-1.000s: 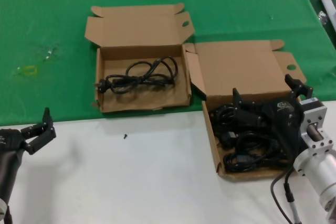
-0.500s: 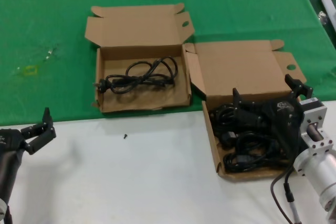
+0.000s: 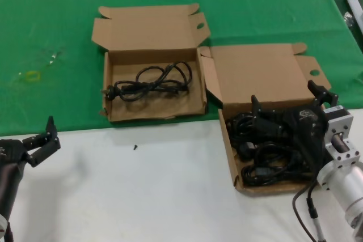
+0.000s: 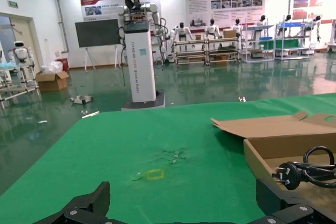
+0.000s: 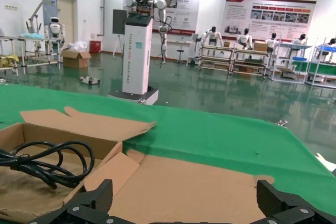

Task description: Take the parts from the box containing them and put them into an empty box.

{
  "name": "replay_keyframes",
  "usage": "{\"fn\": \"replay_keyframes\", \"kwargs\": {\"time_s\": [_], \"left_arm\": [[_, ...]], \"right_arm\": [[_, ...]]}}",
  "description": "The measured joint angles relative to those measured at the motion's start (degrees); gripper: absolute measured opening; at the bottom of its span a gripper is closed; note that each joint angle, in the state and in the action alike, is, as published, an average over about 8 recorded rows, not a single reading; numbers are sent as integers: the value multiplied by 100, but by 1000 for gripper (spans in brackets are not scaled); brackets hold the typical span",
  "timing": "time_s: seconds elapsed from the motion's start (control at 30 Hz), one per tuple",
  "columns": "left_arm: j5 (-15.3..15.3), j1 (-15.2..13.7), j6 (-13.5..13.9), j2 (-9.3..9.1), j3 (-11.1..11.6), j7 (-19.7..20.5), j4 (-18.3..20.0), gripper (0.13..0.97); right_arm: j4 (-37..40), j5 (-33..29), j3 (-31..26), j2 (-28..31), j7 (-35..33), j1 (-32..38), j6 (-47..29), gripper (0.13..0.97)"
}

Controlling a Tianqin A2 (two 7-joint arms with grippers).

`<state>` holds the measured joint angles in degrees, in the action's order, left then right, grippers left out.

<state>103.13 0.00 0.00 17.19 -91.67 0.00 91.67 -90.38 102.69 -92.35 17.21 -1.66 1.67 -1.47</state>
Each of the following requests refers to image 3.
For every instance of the small shiny metal part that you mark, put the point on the small shiny metal part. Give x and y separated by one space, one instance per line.
348 18

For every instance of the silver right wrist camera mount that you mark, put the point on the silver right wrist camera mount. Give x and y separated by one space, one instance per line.
340 123

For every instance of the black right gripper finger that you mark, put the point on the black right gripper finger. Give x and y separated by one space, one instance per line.
268 123
324 97

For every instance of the open brown cardboard box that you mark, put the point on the open brown cardboard box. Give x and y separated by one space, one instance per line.
255 74
153 108

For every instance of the green table cloth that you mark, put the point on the green table cloth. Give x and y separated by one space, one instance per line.
56 12

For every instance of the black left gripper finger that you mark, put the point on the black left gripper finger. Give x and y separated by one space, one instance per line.
46 148

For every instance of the yellow tape square mark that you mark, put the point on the yellow tape square mark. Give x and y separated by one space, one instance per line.
28 77

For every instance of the white bar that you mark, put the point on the white bar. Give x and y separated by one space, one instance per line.
356 5

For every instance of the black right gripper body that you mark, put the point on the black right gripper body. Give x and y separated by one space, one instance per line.
306 128

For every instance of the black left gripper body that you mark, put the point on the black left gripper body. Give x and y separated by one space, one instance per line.
11 152

